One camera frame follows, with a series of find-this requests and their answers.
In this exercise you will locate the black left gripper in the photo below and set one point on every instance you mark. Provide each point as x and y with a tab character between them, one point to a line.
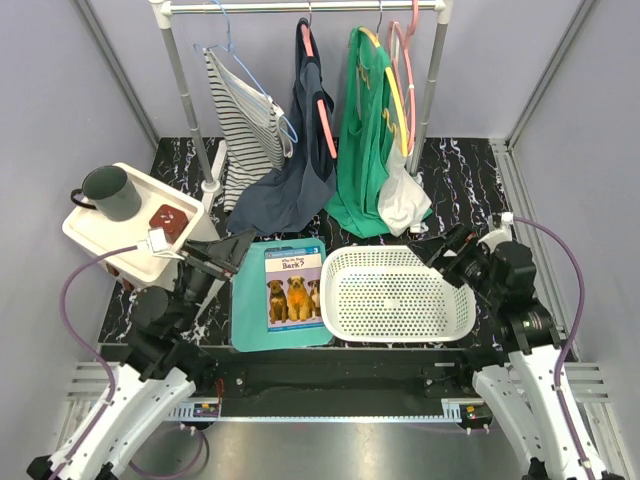
226	252

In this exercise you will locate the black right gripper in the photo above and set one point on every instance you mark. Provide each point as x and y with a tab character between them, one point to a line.
462	240

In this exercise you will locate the green tank top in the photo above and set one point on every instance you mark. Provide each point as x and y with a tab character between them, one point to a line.
365	140

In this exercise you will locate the yellow hanger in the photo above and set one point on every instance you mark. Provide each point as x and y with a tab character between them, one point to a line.
396	121

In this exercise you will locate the pink plastic hanger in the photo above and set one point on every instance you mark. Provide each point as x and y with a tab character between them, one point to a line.
399	51

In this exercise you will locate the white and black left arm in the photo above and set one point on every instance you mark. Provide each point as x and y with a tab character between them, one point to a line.
160	369

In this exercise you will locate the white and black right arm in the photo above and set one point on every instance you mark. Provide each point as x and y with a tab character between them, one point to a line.
525	386

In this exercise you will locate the navy blue tank top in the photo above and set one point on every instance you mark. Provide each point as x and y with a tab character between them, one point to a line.
285	200

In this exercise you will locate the striped white tank top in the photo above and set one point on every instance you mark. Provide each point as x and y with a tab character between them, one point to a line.
254	128

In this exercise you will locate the coral pink hanger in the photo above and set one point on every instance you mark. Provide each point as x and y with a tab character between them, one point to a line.
321	105

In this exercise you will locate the dark red cube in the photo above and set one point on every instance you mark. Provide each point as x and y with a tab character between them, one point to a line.
171	220

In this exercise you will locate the teal tray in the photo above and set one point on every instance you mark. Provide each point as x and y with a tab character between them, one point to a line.
249	311

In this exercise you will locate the white perforated plastic basket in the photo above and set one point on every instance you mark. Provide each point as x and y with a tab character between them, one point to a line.
385	294

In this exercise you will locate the dog picture book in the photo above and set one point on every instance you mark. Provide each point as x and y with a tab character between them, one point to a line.
292	277

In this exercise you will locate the dark grey mug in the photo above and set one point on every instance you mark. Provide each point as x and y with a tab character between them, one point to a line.
110	191

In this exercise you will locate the metal clothes rack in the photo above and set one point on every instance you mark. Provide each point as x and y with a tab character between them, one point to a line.
164	10

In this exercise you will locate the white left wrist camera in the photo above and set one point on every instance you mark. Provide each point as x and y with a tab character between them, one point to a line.
157	245

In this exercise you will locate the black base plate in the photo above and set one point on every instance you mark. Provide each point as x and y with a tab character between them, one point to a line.
338	382

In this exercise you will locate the light blue wire hanger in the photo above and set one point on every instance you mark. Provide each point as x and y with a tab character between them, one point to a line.
289	131

